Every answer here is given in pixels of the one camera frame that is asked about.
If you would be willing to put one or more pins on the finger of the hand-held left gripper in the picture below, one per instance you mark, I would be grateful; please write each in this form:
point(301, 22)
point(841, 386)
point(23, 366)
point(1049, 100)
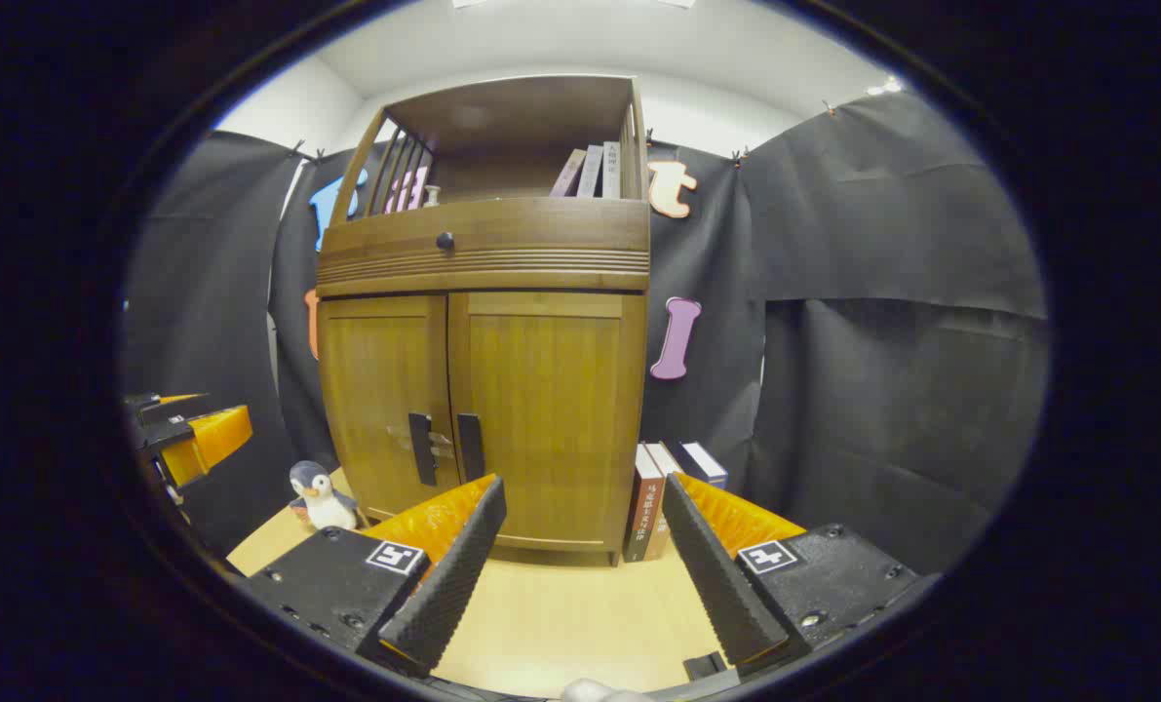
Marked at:
point(205, 444)
point(166, 405)

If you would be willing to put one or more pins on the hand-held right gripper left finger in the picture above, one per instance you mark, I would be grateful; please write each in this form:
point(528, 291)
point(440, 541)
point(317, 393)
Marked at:
point(453, 575)

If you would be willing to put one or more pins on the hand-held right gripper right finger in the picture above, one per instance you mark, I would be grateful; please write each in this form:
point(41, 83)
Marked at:
point(716, 575)

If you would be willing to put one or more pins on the wooden shoe cabinet door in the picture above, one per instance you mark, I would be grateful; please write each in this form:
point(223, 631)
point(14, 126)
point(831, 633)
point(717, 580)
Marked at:
point(375, 390)
point(551, 409)

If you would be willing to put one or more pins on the wooden double-door shoe cabinet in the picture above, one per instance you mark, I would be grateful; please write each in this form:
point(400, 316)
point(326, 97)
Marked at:
point(502, 112)

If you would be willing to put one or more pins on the wooden cabinet drawer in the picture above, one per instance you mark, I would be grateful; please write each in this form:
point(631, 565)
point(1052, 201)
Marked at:
point(541, 234)

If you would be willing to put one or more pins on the brown red book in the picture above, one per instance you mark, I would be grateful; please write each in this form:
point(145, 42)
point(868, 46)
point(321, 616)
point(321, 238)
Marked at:
point(641, 507)

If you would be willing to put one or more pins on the dark blue book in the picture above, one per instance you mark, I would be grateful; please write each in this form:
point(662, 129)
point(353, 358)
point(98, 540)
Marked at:
point(702, 463)

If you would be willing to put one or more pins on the tan book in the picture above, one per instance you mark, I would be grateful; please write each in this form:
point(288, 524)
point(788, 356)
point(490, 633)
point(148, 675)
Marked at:
point(662, 468)

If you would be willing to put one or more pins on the penguin plush toy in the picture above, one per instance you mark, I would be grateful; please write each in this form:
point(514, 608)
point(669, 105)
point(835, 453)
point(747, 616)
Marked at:
point(325, 502)

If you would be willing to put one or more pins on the black backdrop cloth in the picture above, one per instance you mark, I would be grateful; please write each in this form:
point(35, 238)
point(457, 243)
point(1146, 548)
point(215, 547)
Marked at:
point(882, 341)

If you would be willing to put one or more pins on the black drawer knob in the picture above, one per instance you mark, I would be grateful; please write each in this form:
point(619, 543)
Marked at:
point(445, 240)

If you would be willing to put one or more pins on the grey book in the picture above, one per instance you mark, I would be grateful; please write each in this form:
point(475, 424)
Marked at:
point(611, 171)
point(591, 172)

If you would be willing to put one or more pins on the ceiling light panel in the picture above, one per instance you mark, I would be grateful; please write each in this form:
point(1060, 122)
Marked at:
point(570, 3)

